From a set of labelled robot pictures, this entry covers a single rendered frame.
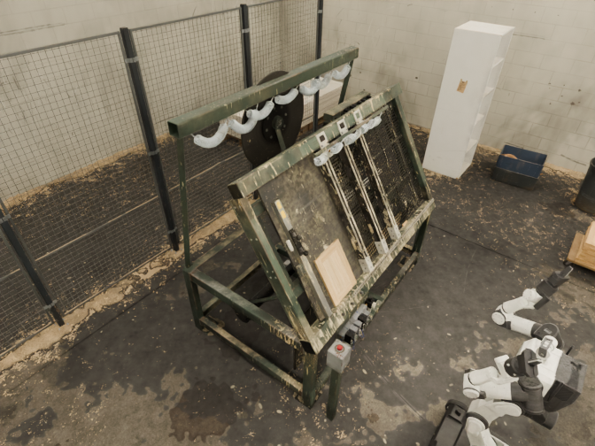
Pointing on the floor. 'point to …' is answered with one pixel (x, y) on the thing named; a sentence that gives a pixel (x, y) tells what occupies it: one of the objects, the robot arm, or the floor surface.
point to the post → (333, 394)
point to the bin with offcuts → (585, 197)
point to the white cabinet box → (466, 95)
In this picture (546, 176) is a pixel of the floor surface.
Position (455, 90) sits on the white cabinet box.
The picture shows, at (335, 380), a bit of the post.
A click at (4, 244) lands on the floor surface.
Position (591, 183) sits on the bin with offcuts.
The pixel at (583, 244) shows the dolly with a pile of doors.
